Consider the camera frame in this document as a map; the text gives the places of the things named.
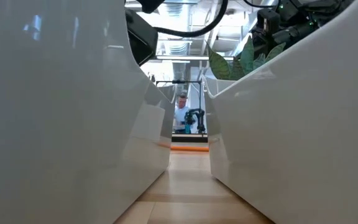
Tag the light grey plastic bin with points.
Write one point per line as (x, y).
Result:
(57, 109)
(291, 140)

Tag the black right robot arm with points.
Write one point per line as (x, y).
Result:
(294, 31)

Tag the black background robot arm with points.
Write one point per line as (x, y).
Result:
(197, 116)

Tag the green artificial plant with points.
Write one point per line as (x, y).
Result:
(219, 67)

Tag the person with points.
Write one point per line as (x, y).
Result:
(181, 113)

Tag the silver ceiling air duct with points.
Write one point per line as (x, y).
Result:
(179, 46)

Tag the black aluminium table frame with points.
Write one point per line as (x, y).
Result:
(190, 138)

